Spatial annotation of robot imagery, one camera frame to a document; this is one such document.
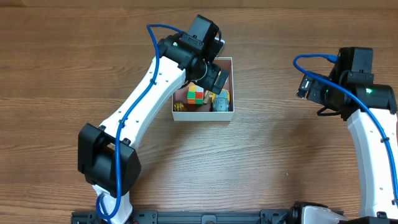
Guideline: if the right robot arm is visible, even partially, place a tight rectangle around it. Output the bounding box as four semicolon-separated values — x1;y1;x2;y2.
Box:
291;47;397;223

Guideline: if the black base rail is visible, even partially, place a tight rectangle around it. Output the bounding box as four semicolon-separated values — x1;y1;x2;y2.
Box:
70;210;346;224

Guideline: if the wooden cat rattle drum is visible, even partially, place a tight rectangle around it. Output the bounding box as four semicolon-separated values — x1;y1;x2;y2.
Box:
203;90;215;104

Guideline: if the golden round wheel toy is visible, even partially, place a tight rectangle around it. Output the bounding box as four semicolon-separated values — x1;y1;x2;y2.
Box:
173;103;187;112

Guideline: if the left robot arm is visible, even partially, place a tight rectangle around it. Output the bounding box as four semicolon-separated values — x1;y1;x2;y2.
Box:
71;15;229;223

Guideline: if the colourful puzzle cube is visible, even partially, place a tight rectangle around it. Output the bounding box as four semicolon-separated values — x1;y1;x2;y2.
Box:
187;83;204;105

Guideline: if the yellow grey toy truck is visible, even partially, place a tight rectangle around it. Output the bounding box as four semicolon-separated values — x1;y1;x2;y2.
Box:
211;89;230;112

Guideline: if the white box with pink interior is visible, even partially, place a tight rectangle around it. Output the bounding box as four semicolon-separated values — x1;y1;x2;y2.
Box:
172;57;235;122

